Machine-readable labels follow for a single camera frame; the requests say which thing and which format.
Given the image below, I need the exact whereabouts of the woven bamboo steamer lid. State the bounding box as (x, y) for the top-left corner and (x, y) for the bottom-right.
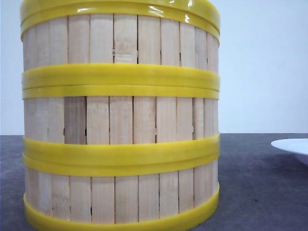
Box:
(20, 0), (220, 30)

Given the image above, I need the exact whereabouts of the front bamboo steamer basket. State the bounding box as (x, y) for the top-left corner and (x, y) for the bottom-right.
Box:
(23, 152), (219, 231)

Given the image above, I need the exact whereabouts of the white plate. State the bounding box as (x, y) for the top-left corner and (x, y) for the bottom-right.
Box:
(271, 138), (308, 166)

